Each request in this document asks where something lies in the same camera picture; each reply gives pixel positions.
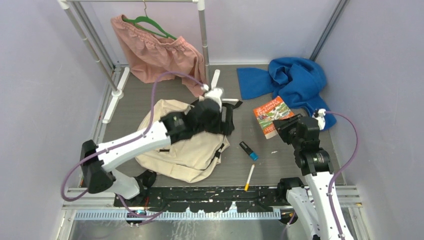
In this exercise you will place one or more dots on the white yellow pen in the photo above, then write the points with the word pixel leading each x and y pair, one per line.
pixel 247 184

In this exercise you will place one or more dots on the cream canvas backpack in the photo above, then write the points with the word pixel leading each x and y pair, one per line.
pixel 190 160

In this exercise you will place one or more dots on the blue cloth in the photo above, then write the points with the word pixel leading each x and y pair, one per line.
pixel 298 81

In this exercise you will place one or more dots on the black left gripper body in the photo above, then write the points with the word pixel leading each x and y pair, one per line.
pixel 214 127

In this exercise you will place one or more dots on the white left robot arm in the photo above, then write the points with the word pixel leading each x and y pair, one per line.
pixel 99 161

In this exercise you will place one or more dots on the black blue highlighter marker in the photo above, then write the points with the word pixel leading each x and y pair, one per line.
pixel 248 151

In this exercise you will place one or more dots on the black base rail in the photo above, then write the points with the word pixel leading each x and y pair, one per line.
pixel 212 199

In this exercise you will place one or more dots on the metal corner pole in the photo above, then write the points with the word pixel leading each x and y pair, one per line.
pixel 336 14

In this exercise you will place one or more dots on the pink garment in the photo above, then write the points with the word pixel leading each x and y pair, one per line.
pixel 149 56

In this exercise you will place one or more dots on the orange paperback book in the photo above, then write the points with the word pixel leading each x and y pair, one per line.
pixel 266 114

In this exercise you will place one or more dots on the white pink pen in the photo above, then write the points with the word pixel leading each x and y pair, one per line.
pixel 231 100

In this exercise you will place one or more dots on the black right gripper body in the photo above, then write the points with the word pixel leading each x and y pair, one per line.
pixel 297 143

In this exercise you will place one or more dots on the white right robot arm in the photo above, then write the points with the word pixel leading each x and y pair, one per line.
pixel 315 202

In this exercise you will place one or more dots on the metal clothes rack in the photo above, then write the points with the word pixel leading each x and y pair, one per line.
pixel 145 23

